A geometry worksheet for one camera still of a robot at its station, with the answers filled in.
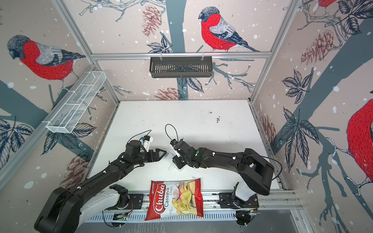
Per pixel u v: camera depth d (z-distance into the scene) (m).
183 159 0.62
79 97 0.81
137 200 0.73
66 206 0.40
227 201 0.73
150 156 0.74
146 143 0.78
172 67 1.07
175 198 0.70
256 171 0.43
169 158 0.88
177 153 0.73
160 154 0.76
